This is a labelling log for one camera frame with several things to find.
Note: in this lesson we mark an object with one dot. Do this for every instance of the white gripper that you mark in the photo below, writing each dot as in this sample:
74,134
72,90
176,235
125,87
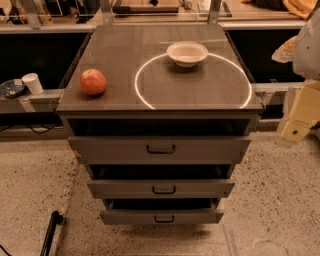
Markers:
310,53

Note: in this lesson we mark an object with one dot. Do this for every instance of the grey bottom drawer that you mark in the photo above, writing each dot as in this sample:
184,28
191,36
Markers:
147,217

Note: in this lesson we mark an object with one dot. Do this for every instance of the grey drawer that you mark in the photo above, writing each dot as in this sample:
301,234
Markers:
165,150
160,189
147,217

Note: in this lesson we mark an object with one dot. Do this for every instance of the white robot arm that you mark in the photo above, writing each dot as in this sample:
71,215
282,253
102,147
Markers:
303,51

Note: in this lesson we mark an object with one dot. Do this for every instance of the grey drawer cabinet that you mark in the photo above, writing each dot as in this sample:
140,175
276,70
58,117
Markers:
148,94

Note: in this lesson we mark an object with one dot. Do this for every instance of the grey middle drawer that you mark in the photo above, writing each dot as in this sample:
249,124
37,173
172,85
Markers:
160,189

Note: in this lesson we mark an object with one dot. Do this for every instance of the grey top drawer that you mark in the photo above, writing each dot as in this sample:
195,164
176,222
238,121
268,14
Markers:
165,150

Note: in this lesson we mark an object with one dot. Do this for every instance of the yellow cloth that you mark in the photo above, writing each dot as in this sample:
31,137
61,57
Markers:
300,8

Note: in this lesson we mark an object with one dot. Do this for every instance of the white bowl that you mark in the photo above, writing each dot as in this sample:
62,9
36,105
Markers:
187,54

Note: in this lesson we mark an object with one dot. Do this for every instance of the red apple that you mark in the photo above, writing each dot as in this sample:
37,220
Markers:
92,82

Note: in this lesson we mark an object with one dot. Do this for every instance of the black bar on floor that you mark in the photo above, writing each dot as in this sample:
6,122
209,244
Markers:
55,219

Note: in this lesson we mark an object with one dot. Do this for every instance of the white paper cup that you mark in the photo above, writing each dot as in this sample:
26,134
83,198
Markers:
33,83

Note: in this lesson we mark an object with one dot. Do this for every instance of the dark blue plate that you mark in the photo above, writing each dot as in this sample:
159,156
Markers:
12,88

